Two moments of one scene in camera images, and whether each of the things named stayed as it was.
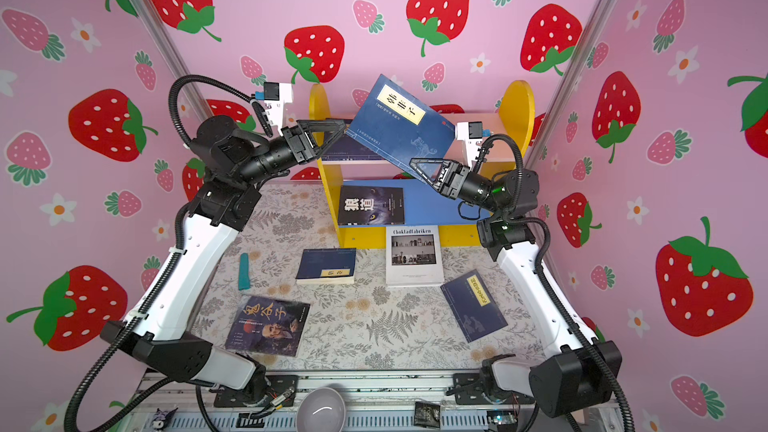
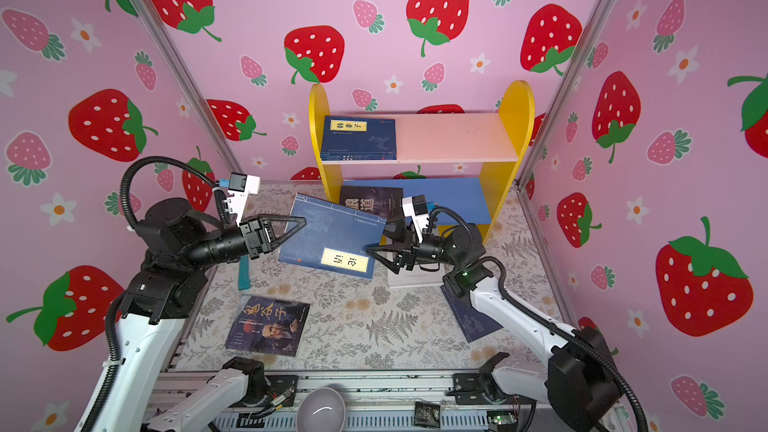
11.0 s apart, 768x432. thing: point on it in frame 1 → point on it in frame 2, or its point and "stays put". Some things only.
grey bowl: (321, 410) stays put
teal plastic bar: (243, 278) stays put
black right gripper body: (465, 188) → (435, 250)
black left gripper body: (272, 163) → (229, 248)
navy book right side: (474, 307) stays put
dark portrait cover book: (268, 326) stays put
